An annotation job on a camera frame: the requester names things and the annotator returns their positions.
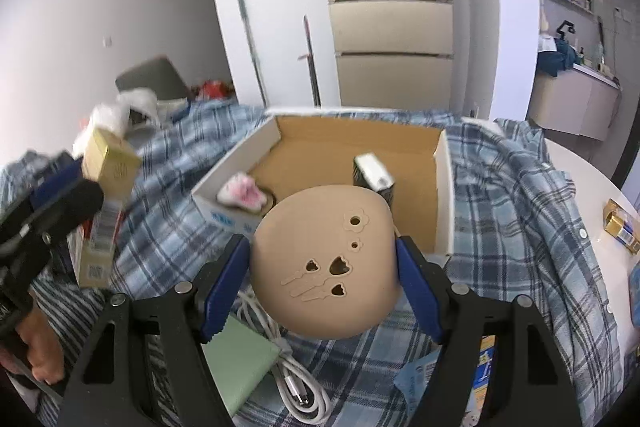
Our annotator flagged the red bag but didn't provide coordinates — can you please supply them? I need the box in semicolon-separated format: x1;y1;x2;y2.
192;79;234;100

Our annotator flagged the cardboard box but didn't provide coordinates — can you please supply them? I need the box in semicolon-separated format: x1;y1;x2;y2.
191;109;457;258

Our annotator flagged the person's left hand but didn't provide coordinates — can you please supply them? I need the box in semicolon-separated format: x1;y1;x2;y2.
16;291;68;385

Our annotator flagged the gold packet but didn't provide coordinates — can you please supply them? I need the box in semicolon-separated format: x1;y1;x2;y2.
602;198;640;256

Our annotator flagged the grey mop handle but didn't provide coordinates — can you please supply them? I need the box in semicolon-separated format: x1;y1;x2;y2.
236;0;269;108

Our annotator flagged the white plastic bag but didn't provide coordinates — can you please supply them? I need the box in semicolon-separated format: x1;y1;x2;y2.
72;88;164;158

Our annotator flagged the white barcode carton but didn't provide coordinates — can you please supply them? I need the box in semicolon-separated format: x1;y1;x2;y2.
75;194;127;290

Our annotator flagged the green notebook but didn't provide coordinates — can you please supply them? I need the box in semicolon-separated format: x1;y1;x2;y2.
207;311;282;419

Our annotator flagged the beige vanity cabinet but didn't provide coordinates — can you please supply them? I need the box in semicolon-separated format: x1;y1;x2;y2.
527;64;624;142

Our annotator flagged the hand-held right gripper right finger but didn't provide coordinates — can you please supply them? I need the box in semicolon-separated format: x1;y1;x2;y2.
394;234;585;427

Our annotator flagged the gold carton box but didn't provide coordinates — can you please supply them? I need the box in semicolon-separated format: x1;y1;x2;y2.
80;127;143;204

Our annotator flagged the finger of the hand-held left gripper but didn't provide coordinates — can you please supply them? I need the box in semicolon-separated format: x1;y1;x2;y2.
27;151;106;253

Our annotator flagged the black white small carton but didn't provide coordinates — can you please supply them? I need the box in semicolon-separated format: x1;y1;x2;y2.
352;153;397;214

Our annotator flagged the teal cloth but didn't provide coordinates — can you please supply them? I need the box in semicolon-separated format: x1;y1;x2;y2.
537;36;584;78

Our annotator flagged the pink white plush toy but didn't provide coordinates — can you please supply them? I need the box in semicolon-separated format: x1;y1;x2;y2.
216;172;269;212

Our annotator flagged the white charging cable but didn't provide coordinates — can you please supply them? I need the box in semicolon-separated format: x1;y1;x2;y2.
234;287;334;425

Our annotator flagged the beige refrigerator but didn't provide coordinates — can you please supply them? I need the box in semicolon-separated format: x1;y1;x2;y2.
315;0;457;110

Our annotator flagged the beige foam clog shoe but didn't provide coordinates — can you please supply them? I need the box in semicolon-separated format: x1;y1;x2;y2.
249;185;404;341

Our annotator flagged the blue plaid shirt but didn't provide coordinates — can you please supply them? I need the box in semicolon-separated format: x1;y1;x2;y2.
0;99;627;427

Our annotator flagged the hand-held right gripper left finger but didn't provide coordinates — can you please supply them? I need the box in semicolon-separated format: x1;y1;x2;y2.
56;234;251;427

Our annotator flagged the grey chair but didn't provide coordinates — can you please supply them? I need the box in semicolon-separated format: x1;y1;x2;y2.
115;57;192;104

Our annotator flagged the yellow blue packet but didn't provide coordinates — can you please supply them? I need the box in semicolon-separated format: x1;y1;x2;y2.
465;334;497;427

